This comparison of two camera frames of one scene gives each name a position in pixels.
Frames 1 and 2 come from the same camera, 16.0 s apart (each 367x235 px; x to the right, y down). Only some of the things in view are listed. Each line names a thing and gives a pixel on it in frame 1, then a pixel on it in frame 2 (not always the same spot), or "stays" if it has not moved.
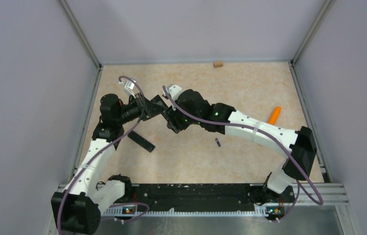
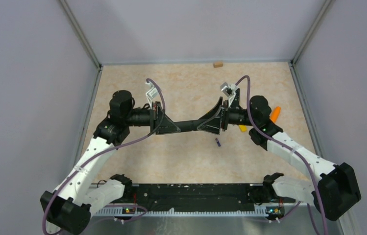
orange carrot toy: [274, 116] stays
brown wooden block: [218, 64] stays
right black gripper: [174, 122] → [216, 119]
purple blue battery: [218, 142] stays
